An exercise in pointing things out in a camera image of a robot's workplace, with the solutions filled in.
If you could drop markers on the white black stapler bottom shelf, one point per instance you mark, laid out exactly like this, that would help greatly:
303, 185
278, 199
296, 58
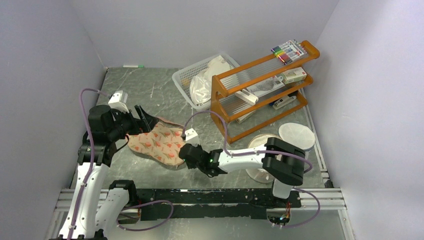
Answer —
284, 101

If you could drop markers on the white plastic basket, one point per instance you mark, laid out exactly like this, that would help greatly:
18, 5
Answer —
183, 77

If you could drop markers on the clear packaged item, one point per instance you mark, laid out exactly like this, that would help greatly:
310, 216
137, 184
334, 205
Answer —
266, 86

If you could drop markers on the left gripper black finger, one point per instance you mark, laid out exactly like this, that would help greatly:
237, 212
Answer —
145, 122
135, 114

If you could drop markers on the white mesh round lid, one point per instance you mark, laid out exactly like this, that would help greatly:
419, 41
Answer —
298, 135

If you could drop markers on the pack of coloured markers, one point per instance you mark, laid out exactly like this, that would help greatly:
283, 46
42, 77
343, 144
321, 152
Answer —
289, 52

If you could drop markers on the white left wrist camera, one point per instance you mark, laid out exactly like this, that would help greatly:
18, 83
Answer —
118, 101

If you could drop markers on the cream cloth in basket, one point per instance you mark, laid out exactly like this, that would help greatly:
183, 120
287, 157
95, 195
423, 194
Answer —
216, 66

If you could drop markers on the floral mesh laundry bag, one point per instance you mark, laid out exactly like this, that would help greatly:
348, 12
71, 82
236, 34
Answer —
163, 143

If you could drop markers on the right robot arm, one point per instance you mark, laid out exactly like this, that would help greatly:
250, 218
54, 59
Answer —
282, 160

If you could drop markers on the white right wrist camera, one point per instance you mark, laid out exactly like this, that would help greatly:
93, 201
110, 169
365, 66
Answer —
192, 137

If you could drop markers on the flat box under rack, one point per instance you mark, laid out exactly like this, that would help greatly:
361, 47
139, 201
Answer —
245, 117

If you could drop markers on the white green small box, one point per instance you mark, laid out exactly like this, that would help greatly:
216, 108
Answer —
293, 75

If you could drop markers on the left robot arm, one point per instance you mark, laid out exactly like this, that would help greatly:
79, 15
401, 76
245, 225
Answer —
85, 219

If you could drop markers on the orange wooden shelf rack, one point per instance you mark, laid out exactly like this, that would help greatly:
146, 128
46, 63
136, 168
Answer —
226, 107

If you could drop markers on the green capped white marker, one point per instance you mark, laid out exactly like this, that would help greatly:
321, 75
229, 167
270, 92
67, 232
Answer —
133, 66

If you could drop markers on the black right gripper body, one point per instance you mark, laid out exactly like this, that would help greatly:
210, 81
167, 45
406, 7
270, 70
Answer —
201, 167

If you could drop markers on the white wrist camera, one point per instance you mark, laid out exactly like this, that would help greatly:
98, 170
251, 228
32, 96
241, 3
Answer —
192, 137
118, 101

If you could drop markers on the white plastic bag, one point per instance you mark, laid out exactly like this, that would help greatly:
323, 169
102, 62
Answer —
200, 89

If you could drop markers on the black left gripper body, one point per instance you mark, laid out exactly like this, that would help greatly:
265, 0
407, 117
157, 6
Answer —
124, 124

